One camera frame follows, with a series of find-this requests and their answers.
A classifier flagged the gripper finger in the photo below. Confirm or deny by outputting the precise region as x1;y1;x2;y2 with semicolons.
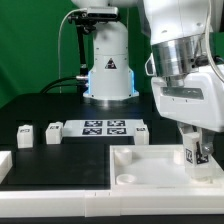
197;128;214;160
177;122;193;144

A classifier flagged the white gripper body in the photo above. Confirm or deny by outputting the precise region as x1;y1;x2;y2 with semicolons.
145;55;224;132

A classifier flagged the white square table top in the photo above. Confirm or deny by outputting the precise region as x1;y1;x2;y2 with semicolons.
110;145;224;189

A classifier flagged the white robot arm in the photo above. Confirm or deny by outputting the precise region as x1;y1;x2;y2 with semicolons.
136;0;224;159

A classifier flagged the white U-shaped obstacle fence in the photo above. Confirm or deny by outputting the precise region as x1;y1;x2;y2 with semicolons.
0;147;224;219

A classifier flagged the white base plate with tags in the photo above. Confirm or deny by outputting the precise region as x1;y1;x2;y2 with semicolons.
63;119;144;137

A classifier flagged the black cable bundle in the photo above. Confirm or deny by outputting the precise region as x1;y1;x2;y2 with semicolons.
39;77;88;94

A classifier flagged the black camera on stand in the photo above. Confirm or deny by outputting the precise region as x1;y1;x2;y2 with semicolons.
68;6;120;93

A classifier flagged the grey camera cable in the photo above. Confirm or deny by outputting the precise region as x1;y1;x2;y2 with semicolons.
57;9;81;94

